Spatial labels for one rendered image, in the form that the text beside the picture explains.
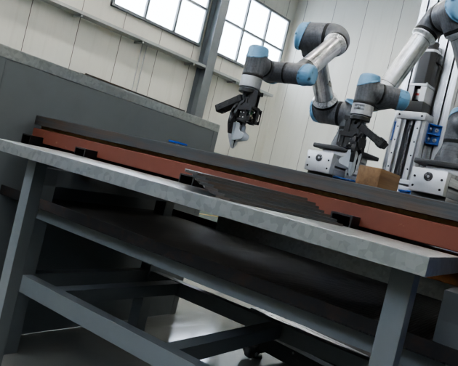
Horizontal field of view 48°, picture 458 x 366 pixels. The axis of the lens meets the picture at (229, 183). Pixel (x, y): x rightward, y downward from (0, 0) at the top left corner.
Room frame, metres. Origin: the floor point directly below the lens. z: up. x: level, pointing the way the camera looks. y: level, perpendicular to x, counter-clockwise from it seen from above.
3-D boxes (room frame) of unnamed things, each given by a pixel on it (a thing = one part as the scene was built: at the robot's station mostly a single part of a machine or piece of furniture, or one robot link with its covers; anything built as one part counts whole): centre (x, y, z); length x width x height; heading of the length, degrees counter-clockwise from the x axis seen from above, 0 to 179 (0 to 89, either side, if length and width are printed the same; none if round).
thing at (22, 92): (2.28, 0.50, 0.51); 1.30 x 0.04 x 1.01; 146
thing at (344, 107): (2.41, -0.49, 1.20); 0.13 x 0.12 x 0.14; 60
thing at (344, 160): (1.83, -0.39, 0.94); 0.06 x 0.03 x 0.09; 56
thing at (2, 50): (2.43, 0.73, 1.03); 1.30 x 0.60 x 0.04; 146
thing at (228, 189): (1.12, -0.01, 0.77); 0.45 x 0.20 x 0.04; 56
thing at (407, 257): (1.21, 0.11, 0.74); 1.20 x 0.26 x 0.03; 56
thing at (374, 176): (1.30, -0.36, 0.87); 0.12 x 0.06 x 0.05; 140
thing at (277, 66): (1.89, -0.06, 1.20); 0.11 x 0.11 x 0.08; 60
